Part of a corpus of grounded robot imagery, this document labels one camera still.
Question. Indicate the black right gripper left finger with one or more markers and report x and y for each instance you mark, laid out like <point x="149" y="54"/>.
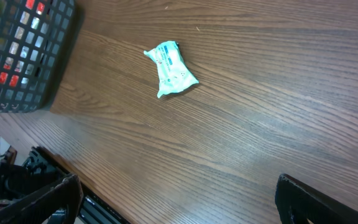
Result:
<point x="37" y="207"/>

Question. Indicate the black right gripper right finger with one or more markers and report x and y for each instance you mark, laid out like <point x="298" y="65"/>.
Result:
<point x="297" y="202"/>

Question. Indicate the teal wet wipes packet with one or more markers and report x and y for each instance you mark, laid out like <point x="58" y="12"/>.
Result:
<point x="173" y="75"/>

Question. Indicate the grey plastic mesh basket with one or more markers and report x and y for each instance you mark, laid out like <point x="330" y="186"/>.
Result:
<point x="35" y="39"/>

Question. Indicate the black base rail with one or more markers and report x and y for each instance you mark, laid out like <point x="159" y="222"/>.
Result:
<point x="80" y="200"/>

